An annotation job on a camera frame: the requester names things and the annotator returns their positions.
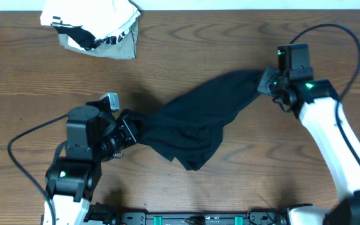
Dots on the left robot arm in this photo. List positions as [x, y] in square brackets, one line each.
[94, 136]

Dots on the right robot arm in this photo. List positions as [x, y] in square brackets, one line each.
[317, 105]

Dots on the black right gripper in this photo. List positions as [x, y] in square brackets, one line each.
[269, 74]

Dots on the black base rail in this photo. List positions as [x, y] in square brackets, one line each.
[256, 216]

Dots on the grey-beige folded garment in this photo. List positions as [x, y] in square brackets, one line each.
[125, 49]

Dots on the black t-shirt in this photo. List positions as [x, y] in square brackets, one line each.
[190, 127]

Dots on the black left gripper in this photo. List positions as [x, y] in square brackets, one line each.
[127, 129]

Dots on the black and white garment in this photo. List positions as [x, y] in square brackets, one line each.
[83, 38]

